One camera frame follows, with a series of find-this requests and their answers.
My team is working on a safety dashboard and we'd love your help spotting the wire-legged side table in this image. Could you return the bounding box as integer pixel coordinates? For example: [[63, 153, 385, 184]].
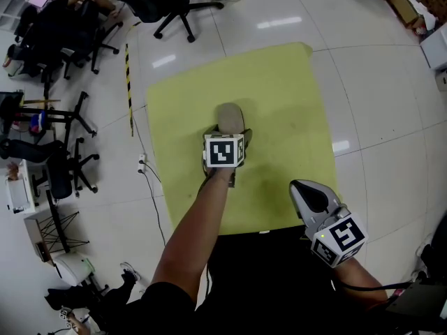
[[23, 189, 91, 264]]

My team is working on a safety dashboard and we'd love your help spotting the brown cardboard box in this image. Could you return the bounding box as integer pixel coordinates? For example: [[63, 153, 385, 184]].
[[378, 0, 426, 30]]

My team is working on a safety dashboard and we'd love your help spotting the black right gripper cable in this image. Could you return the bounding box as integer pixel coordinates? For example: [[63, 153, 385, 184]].
[[331, 279, 415, 292]]

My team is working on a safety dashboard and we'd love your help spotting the tan glasses case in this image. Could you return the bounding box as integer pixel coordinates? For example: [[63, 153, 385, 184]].
[[217, 102, 246, 135]]

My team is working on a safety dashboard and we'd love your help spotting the person's right forearm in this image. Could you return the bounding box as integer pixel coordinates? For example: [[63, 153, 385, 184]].
[[330, 255, 389, 312]]

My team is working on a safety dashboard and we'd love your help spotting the person's left forearm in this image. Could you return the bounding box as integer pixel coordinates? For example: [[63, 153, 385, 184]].
[[150, 167, 235, 305]]

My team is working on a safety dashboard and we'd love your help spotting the white bag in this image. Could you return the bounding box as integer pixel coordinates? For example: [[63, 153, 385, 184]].
[[3, 43, 24, 79]]

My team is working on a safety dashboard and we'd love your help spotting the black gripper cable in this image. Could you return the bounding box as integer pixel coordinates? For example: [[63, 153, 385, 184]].
[[197, 167, 212, 205], [331, 279, 415, 292]]

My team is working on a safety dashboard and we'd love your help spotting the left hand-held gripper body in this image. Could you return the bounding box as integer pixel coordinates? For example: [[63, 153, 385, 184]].
[[202, 133, 246, 188]]

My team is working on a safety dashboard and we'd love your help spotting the white box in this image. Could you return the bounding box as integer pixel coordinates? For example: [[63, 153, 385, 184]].
[[419, 22, 447, 71]]

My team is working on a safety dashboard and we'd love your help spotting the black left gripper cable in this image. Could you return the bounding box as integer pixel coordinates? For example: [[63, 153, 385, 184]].
[[197, 167, 212, 205]]

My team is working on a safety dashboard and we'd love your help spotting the black office chair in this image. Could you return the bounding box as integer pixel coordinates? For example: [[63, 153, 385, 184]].
[[0, 137, 101, 200], [40, 21, 124, 94], [0, 91, 98, 139], [83, 0, 225, 44]]

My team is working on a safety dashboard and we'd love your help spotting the person's black shirt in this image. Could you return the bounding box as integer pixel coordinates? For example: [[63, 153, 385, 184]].
[[89, 225, 397, 335]]

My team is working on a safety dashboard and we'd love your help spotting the dark grey box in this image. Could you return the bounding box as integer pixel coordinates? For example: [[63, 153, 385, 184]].
[[385, 280, 447, 329]]

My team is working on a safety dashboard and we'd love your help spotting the black power cable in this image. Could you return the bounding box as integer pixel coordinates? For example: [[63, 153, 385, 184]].
[[142, 161, 168, 247]]

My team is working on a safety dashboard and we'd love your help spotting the yellow-green table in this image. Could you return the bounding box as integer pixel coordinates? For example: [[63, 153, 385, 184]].
[[145, 41, 339, 236]]

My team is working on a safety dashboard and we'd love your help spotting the white printer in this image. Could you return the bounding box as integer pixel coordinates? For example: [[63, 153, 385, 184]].
[[4, 177, 38, 215]]

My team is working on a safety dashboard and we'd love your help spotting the yellow black hazard tape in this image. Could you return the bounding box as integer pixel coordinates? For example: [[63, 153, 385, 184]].
[[124, 43, 135, 137]]

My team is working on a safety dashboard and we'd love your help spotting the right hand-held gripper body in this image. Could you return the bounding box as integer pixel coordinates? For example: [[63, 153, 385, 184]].
[[304, 204, 369, 269]]

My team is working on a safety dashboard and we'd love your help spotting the white waste bin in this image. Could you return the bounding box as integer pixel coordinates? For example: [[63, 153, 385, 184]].
[[53, 251, 97, 288]]

